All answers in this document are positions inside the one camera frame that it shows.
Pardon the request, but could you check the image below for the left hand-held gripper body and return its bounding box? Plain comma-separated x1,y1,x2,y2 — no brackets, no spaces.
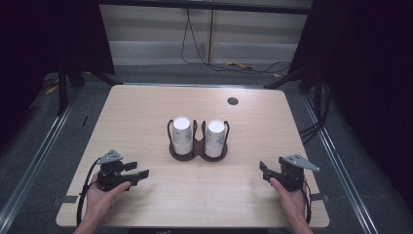
96,149,131,192

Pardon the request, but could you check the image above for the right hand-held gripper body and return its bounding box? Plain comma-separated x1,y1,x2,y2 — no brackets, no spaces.
279,154,320,192

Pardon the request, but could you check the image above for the dark brown double cup holder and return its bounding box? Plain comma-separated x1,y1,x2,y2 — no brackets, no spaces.
167,119,230,163

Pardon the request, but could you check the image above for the person's right hand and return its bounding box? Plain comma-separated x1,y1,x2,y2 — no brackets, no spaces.
270,177,308,225

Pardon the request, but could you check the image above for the person's left hand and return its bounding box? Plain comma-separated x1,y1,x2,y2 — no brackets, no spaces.
85,174,132,225

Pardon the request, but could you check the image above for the grey tape strip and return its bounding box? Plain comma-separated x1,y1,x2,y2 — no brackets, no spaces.
310,192,329,203
52,195,79,206

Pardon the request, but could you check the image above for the black metal stand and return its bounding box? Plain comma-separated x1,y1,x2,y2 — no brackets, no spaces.
263,66,324,122
57,61,123,117

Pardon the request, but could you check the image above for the black curtain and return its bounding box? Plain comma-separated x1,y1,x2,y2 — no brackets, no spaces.
0,0,116,154
286,0,413,209

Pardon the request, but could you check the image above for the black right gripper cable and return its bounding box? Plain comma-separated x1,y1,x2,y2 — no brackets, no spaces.
301,177,313,225

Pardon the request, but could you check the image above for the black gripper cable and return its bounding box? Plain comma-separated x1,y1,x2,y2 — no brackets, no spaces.
76,157,102,226
301,177,313,225

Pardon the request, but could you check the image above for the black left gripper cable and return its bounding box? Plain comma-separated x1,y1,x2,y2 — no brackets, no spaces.
76,157,102,226

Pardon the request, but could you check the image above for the metal floor rail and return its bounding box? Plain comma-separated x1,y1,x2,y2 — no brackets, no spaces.
301,93,379,234
0,87,82,226

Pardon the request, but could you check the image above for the bundle of black floor cables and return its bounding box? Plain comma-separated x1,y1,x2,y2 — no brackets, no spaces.
298,82,333,145

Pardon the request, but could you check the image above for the black hanging wall cable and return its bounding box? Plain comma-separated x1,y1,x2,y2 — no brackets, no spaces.
180,8,292,75

